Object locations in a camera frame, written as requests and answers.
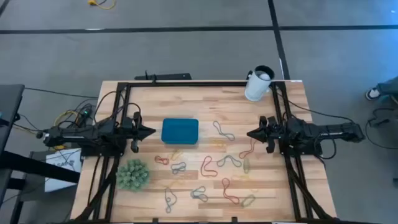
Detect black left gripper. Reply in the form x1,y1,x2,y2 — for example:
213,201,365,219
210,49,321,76
123,111,157,153

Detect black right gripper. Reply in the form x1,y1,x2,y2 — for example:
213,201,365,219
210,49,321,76
246,116,287,153

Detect teal rubber band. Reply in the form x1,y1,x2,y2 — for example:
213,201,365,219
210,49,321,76
216,154,243,169

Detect blue-grey rubber band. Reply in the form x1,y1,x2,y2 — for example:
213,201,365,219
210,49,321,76
170,161,187,175

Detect blue rubber band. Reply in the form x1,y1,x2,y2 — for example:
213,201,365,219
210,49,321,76
164,187,178,215

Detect blue plastic bin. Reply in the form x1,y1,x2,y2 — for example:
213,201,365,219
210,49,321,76
160,118,200,146

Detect white cup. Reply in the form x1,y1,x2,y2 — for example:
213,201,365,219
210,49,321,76
244,64,275,102

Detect green artificial plant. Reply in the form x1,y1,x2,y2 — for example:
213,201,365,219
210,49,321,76
115,159,150,192

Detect black mounting bar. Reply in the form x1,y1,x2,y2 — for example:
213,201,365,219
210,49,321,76
134,70,193,81

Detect black hub with green light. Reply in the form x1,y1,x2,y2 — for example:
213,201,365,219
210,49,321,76
79,107,94,121

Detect white paper sheet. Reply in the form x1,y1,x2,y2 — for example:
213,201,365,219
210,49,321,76
45,147,83,193

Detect black beam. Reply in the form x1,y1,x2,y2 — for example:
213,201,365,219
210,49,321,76
0,151,81,184

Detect person's shoe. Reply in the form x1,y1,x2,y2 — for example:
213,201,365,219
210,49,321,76
365,87,382,101

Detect person's leg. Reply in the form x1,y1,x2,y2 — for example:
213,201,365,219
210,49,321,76
376,76,398,98

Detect black aluminium table frame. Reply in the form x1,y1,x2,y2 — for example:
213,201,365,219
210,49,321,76
73,80,338,224

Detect black floor cable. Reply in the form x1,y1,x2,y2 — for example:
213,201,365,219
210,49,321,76
364,107,398,150

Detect yellow floor cable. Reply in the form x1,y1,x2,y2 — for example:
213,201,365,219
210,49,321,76
88,0,116,11

